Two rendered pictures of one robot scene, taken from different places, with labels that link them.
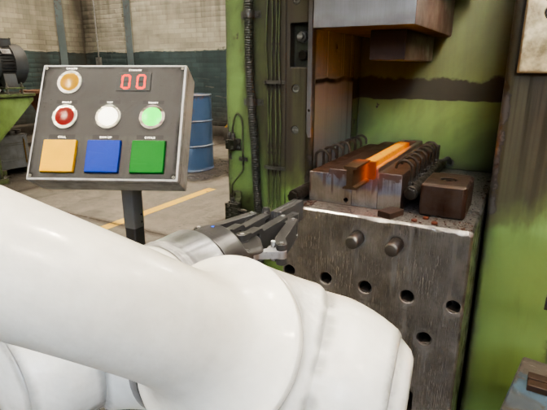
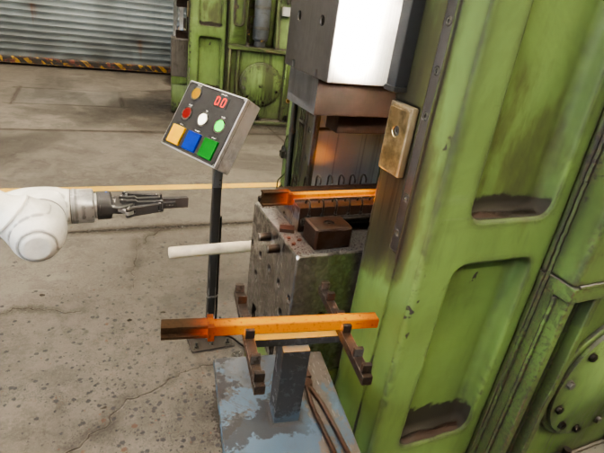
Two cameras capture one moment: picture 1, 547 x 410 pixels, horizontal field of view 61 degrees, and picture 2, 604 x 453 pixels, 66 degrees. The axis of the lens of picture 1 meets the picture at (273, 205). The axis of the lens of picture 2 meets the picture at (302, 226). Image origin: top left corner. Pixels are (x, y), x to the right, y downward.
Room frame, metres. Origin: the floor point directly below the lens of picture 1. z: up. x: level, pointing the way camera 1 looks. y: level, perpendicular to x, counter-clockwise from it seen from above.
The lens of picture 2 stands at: (-0.15, -0.99, 1.55)
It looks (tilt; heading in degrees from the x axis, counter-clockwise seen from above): 26 degrees down; 35
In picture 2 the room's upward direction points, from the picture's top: 8 degrees clockwise
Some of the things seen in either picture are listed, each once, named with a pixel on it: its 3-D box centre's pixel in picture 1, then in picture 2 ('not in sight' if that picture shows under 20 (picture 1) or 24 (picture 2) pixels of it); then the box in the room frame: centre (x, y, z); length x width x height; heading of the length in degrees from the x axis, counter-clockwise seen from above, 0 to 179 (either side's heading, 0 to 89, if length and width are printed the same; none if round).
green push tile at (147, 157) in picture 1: (148, 157); (208, 149); (1.00, 0.27, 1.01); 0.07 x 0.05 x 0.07; 86
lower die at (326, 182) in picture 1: (381, 167); (344, 202); (1.12, -0.27, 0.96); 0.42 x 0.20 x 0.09; 151
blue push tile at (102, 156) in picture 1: (103, 157); (191, 141); (1.01, 0.37, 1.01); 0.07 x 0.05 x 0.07; 86
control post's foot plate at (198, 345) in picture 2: not in sight; (208, 329); (1.14, 0.36, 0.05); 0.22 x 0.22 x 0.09; 61
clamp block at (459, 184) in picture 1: (447, 194); (327, 232); (0.91, -0.35, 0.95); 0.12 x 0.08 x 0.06; 151
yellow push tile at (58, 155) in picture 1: (59, 156); (176, 135); (1.02, 0.47, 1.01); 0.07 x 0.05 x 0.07; 86
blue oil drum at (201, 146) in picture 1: (189, 132); not in sight; (5.63, 1.02, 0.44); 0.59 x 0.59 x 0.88
